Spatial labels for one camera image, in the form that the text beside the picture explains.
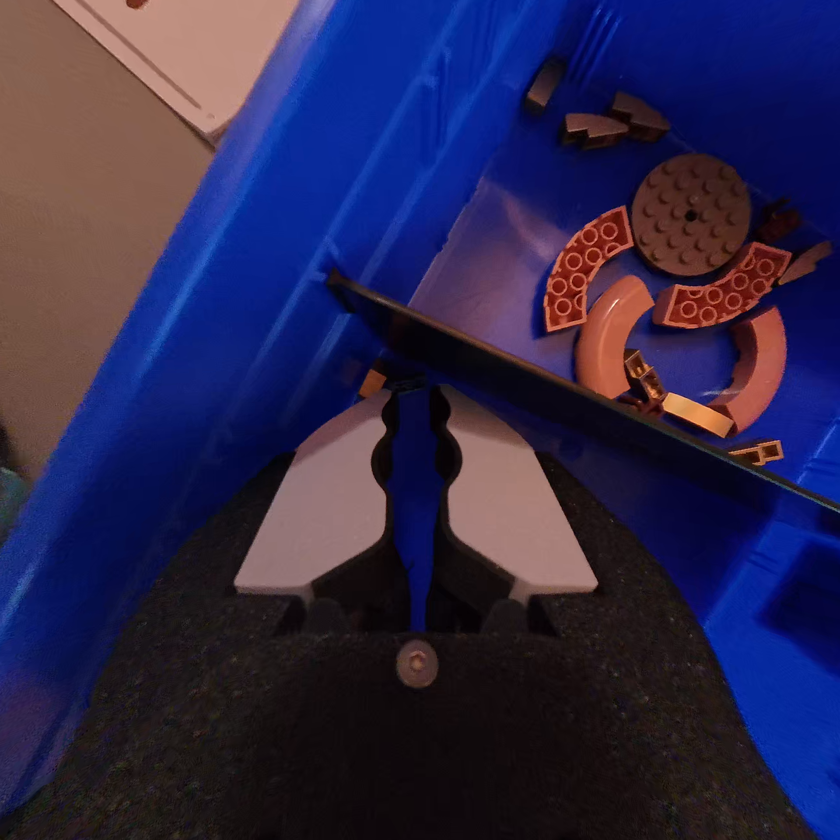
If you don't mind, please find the black bin divider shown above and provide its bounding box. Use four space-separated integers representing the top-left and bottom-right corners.
325 269 840 515

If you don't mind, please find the pile of brown bricks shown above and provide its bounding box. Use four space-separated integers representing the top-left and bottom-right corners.
525 56 836 469

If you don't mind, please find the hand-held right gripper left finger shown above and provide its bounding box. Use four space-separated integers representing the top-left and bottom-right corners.
234 392 400 595

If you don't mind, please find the blue plastic bin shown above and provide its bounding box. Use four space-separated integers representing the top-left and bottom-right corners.
0 0 840 840

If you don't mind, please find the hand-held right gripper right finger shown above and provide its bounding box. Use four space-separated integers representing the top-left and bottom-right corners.
431 390 598 601

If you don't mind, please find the brick set instruction booklet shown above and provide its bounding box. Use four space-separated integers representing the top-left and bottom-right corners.
53 0 305 143

